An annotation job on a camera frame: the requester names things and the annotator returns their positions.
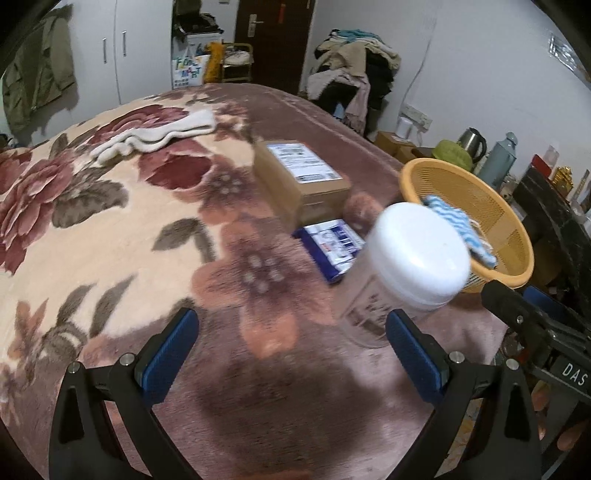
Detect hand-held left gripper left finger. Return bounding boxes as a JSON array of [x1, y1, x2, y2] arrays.
[[48, 308, 200, 480]]

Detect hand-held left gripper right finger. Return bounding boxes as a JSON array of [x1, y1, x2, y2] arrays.
[[385, 310, 543, 480]]

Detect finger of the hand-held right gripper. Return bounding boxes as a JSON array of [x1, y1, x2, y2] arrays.
[[524, 285, 588, 334], [481, 280, 591, 364]]

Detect yellow plastic basket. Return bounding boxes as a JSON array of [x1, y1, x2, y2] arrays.
[[399, 158, 535, 295]]

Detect blue white striped cloth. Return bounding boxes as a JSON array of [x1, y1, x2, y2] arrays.
[[424, 196, 498, 269]]

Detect person's right hand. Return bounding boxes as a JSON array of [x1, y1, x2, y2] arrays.
[[531, 383, 591, 455]]

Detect golden ornament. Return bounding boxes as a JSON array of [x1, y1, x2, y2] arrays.
[[551, 166, 575, 197]]

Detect red box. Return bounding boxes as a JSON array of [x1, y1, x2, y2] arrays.
[[531, 154, 555, 178]]

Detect clear jar white lid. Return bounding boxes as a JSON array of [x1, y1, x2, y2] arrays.
[[339, 202, 472, 347]]

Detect grey blue thermos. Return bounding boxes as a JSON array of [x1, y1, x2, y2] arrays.
[[480, 132, 517, 190]]

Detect steel electric kettle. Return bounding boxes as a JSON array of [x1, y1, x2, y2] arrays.
[[457, 128, 488, 164]]

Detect dark blue white packet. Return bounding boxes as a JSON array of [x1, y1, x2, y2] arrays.
[[293, 220, 366, 283]]

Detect small cardboard box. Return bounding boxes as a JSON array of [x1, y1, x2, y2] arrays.
[[375, 131, 416, 162]]

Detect brown cardboard box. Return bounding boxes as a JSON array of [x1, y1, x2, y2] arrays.
[[253, 141, 352, 227]]

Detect white fuzzy cloth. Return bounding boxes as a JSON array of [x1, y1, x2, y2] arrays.
[[89, 109, 217, 163]]

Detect pile of clothes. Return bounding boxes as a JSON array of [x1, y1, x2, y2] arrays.
[[307, 28, 402, 134]]

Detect white printed bag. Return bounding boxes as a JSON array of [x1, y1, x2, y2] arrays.
[[172, 54, 204, 89]]

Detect yellow garment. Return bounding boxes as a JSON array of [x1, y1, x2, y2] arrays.
[[204, 41, 223, 84]]

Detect small shoe rack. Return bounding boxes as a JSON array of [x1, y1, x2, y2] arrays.
[[222, 42, 254, 84]]

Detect white wardrobe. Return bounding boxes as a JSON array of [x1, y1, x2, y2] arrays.
[[46, 0, 178, 109]]

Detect green hooded jacket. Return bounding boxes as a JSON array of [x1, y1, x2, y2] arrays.
[[2, 9, 77, 134]]

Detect brown door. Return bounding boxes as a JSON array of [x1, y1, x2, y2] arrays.
[[235, 0, 315, 95]]

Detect dark clothes heap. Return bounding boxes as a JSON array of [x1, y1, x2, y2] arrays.
[[172, 0, 222, 35]]

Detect white wall cable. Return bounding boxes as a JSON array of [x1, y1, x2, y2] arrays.
[[402, 60, 430, 109]]

